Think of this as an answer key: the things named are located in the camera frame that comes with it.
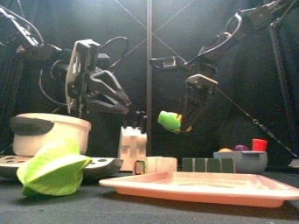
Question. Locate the grey toy stove tray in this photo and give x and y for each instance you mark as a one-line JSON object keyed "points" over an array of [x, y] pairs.
{"points": [[102, 166]]}

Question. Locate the white segmented toy block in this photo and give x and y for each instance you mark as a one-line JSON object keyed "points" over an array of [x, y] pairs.
{"points": [[162, 164]]}

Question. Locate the small colourful framed toy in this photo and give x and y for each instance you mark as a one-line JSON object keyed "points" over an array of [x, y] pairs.
{"points": [[139, 167]]}

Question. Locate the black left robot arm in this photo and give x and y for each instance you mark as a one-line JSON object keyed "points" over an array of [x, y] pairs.
{"points": [[27, 49]]}

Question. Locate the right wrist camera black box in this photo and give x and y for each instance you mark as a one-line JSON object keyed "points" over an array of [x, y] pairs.
{"points": [[165, 62]]}

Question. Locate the dark green segmented toy block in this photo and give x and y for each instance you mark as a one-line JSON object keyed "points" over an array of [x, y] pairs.
{"points": [[209, 165]]}

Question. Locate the purple toy fruit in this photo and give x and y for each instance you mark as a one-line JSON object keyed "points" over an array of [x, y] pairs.
{"points": [[241, 148]]}

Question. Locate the grey toy bowl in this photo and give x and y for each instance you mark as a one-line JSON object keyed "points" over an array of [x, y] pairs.
{"points": [[244, 162]]}

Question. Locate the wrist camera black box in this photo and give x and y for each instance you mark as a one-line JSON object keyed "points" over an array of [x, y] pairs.
{"points": [[165, 62], [103, 60]]}

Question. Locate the slanted black frame strut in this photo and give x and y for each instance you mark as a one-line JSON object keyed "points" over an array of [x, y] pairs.
{"points": [[278, 75]]}

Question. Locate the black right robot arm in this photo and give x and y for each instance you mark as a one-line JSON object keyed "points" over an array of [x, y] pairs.
{"points": [[249, 20]]}

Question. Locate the red toy cup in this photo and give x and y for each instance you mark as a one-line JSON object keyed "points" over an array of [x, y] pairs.
{"points": [[260, 145]]}

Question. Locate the pink plastic tray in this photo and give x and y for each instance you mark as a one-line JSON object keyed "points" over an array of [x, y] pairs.
{"points": [[194, 189]]}

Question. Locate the orange toy fruit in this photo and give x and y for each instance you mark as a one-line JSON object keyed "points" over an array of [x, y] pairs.
{"points": [[225, 150]]}

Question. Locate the vertical grey frame pole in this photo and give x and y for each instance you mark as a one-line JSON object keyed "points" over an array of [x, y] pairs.
{"points": [[150, 35]]}

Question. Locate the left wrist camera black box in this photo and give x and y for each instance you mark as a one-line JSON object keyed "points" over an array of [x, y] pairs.
{"points": [[103, 60]]}

